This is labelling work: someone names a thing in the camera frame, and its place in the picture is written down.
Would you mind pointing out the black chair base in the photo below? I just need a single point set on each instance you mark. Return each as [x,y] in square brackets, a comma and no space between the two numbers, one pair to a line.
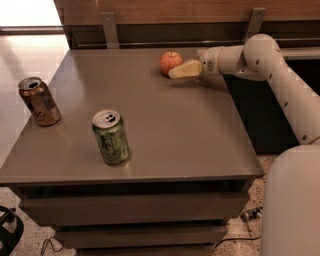
[11,230]

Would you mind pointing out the grey drawer cabinet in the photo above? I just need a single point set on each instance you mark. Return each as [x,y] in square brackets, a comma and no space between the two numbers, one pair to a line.
[189,169]

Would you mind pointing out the white power strip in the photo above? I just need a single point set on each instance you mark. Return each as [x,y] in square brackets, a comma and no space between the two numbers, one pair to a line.
[251,214]

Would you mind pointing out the red apple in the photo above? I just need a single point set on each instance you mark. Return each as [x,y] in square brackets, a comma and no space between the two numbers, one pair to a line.
[169,60]

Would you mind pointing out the wooden wall shelf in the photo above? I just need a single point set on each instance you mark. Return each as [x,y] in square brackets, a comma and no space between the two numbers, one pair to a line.
[187,23]

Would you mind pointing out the left metal bracket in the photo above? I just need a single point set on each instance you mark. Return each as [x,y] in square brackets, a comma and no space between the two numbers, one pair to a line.
[110,30]

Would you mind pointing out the brown soda can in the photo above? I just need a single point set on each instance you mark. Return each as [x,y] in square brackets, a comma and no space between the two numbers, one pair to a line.
[39,100]

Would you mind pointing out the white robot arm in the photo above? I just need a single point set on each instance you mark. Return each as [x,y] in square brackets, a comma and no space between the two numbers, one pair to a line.
[291,209]

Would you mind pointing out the green soda can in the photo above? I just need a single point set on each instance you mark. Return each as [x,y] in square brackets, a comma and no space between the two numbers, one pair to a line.
[109,131]

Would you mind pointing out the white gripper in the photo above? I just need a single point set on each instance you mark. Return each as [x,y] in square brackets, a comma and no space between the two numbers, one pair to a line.
[208,63]

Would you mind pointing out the right metal bracket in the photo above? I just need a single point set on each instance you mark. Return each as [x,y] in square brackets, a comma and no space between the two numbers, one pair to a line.
[255,22]

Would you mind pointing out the metal bracket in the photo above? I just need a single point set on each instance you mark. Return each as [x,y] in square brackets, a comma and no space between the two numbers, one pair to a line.
[110,30]
[255,22]

